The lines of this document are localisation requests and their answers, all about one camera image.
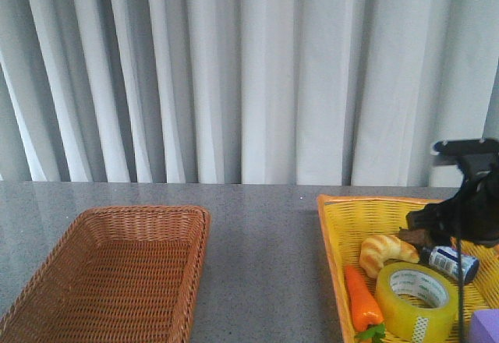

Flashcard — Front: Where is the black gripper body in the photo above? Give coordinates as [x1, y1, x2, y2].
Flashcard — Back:
[406, 171, 498, 248]

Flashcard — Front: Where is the yellow clear packing tape roll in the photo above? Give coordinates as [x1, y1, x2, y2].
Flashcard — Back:
[375, 262, 458, 342]

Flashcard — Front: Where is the blue labelled small bottle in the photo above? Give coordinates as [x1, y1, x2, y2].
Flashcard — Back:
[419, 246, 480, 285]

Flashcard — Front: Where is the brown dried leaf object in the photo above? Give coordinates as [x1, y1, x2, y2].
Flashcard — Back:
[397, 228, 433, 246]

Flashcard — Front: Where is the toy croissant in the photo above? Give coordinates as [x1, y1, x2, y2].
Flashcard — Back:
[359, 234, 419, 279]

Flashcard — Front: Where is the purple foam block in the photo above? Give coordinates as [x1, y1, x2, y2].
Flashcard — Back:
[468, 309, 499, 343]

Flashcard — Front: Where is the yellow plastic woven basket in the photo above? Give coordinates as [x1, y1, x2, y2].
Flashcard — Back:
[317, 195, 498, 342]

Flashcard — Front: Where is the orange toy carrot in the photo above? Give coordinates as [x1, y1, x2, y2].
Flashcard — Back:
[344, 265, 385, 342]

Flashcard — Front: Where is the white pleated curtain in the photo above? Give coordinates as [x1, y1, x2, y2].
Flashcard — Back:
[1, 0, 498, 187]

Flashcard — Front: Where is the brown wicker basket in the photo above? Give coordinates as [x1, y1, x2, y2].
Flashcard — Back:
[1, 206, 211, 342]

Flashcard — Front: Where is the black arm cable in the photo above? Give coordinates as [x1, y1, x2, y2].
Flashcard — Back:
[456, 186, 468, 343]

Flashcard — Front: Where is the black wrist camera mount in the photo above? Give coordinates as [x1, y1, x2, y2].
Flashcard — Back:
[431, 138, 498, 179]

